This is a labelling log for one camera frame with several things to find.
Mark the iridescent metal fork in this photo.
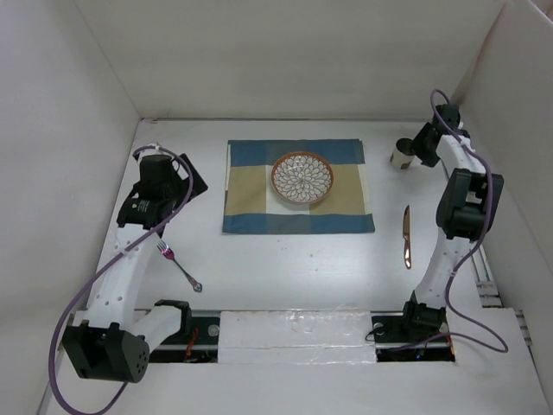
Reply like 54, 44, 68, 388
157, 239, 203, 293

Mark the aluminium rail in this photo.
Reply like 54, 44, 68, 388
429, 116, 502, 308

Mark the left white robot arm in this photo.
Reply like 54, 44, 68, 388
61, 151, 207, 383

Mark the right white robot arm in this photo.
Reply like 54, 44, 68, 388
399, 104, 504, 345

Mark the copper knife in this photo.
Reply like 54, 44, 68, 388
403, 205, 412, 270

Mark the blue beige checkered placemat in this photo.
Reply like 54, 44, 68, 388
222, 139, 375, 234

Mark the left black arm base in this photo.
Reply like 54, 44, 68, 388
132, 305, 220, 363

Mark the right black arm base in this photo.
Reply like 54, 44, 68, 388
365, 301, 455, 363

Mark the patterned ceramic plate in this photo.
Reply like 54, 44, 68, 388
270, 151, 334, 205

